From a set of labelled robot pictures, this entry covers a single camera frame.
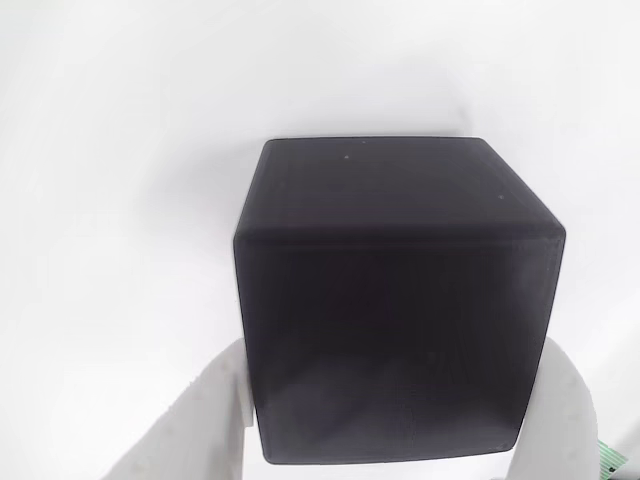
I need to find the black cube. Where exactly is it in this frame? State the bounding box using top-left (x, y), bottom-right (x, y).
top-left (232, 136), bottom-right (568, 467)

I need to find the green striped square marker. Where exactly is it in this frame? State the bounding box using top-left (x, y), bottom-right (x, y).
top-left (597, 438), bottom-right (632, 480)

